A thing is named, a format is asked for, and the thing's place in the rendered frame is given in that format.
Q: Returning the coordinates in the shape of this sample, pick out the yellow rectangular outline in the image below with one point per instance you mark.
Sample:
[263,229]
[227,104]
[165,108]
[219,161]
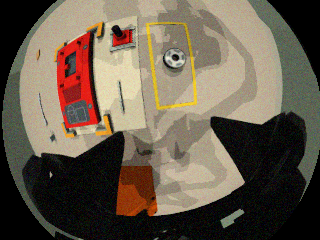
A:
[153,69]

